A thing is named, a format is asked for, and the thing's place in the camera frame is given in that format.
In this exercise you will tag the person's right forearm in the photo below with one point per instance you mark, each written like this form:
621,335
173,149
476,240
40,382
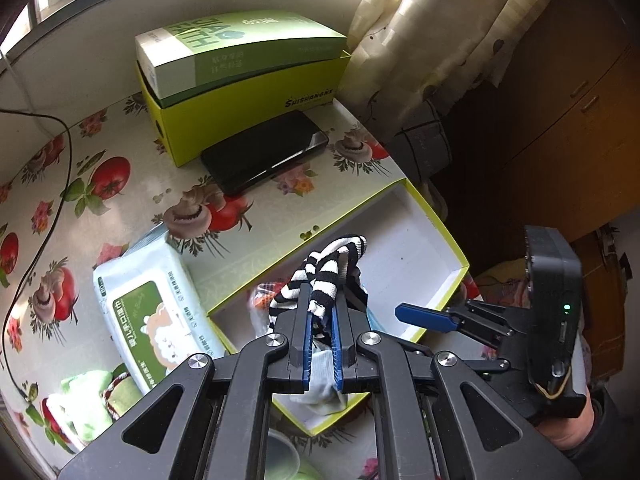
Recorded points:
600,435

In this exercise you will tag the floral tablecloth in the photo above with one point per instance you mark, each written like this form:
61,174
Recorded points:
125,125

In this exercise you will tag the cream dotted curtain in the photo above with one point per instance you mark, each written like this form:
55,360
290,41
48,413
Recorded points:
425,25

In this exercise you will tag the yellow-green cardboard box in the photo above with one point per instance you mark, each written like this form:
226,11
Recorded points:
225,120

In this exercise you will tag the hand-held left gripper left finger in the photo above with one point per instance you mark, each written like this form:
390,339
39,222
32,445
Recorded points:
300,340

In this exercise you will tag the clear plastic bag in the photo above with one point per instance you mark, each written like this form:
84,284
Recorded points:
257,305

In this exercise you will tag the black white striped sock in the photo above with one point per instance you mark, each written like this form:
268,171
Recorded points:
330,260

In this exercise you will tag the black phone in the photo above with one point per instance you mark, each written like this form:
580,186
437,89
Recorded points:
260,152

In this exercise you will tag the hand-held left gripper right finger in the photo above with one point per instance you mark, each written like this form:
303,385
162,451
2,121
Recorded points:
337,345

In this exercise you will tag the brown cardboard box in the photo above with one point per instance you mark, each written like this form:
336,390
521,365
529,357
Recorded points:
605,310

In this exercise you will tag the wooden cabinet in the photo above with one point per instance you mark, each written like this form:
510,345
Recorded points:
550,135

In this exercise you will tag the shallow yellow-green box tray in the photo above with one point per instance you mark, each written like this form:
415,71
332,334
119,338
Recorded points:
400,240

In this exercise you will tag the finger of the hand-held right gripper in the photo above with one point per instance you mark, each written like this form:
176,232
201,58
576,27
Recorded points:
425,316

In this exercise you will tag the green and white box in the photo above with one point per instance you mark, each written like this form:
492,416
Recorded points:
225,55

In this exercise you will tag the wet wipes pack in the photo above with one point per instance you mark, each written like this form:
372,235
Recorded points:
145,300

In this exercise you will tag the green towel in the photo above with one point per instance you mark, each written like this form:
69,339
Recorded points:
90,405

